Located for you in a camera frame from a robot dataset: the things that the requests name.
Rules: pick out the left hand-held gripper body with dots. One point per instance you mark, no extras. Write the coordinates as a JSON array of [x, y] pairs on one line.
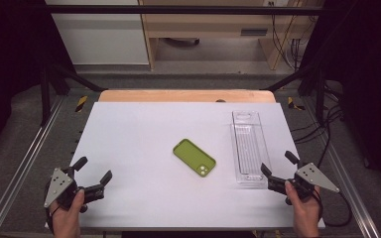
[[59, 185]]

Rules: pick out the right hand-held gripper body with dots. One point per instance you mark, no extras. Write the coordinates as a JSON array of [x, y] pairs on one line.
[[312, 177]]

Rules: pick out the clear plastic tray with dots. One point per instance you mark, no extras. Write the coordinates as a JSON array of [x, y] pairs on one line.
[[249, 148]]

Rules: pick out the green phone case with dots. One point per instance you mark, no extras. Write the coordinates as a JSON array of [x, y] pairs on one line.
[[193, 157]]

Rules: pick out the person's left hand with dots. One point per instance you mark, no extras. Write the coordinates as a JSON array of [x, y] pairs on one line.
[[66, 216]]

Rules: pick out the person's right hand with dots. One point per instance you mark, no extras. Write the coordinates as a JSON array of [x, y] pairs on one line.
[[304, 216]]

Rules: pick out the white board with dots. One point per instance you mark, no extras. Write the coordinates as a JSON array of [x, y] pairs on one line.
[[139, 148]]

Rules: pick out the yellow black tape strip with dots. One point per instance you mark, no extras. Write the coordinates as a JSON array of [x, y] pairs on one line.
[[291, 103], [81, 103]]

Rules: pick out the wooden table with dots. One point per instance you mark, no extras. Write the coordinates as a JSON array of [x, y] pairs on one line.
[[165, 95]]

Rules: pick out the black curtain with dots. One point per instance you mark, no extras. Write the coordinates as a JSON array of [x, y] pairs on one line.
[[6, 49], [367, 66]]

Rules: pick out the white cabinet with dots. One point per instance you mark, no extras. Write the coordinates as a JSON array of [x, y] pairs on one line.
[[102, 36]]

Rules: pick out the grey desk label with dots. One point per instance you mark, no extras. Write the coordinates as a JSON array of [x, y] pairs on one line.
[[253, 32]]

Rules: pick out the wooden desk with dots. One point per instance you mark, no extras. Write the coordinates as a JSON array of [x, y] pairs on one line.
[[211, 24]]

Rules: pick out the aluminium rail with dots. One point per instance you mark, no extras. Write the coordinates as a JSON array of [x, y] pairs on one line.
[[20, 172], [350, 185]]

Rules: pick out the black frame stand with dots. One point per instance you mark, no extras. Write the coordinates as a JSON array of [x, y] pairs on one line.
[[46, 95], [319, 92]]

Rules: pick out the black horizontal frame bar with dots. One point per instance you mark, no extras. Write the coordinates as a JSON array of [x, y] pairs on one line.
[[178, 9]]

